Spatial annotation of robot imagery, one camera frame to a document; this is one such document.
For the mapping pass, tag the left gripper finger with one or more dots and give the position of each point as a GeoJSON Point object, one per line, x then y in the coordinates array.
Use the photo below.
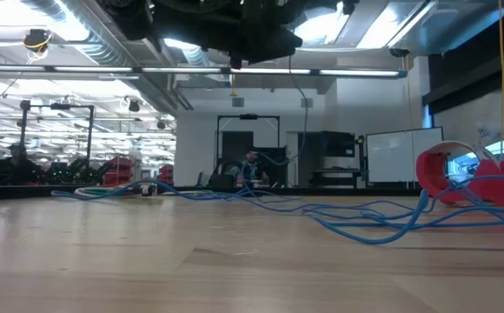
{"type": "Point", "coordinates": [265, 43]}

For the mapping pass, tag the background black robot arm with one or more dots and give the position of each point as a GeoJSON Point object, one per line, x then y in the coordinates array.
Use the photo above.
{"type": "Point", "coordinates": [221, 174]}
{"type": "Point", "coordinates": [78, 171]}

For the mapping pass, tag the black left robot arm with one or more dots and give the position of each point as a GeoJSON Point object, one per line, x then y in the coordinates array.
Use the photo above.
{"type": "Point", "coordinates": [126, 17]}

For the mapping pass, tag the black box cabinet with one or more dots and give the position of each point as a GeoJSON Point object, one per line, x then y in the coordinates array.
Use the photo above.
{"type": "Point", "coordinates": [339, 143]}

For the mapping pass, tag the person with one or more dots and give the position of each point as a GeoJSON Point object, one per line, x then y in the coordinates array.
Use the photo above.
{"type": "Point", "coordinates": [19, 167]}
{"type": "Point", "coordinates": [252, 169]}

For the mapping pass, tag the long ceiling light bar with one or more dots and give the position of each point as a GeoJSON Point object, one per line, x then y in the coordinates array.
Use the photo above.
{"type": "Point", "coordinates": [82, 69]}

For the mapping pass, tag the black low bench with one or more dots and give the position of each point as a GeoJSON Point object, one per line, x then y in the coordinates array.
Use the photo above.
{"type": "Point", "coordinates": [334, 178]}

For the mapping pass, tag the red storage shelf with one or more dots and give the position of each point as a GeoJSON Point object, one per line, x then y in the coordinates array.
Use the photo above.
{"type": "Point", "coordinates": [121, 167]}
{"type": "Point", "coordinates": [167, 174]}

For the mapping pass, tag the whiteboard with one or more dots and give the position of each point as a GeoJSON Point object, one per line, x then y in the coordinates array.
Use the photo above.
{"type": "Point", "coordinates": [391, 156]}

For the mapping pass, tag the white printed tape roll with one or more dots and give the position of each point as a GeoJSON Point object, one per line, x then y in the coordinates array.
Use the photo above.
{"type": "Point", "coordinates": [460, 144]}

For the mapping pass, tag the red tape dispenser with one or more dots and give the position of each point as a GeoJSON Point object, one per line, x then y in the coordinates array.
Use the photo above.
{"type": "Point", "coordinates": [495, 191]}

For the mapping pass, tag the grey wall vent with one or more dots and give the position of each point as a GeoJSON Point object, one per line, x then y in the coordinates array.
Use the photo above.
{"type": "Point", "coordinates": [238, 102]}
{"type": "Point", "coordinates": [307, 102]}

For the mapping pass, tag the silver air duct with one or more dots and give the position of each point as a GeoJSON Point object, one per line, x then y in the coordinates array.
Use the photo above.
{"type": "Point", "coordinates": [100, 48]}

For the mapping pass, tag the dome security camera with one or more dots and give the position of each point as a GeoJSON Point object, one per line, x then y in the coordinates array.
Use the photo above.
{"type": "Point", "coordinates": [399, 52]}

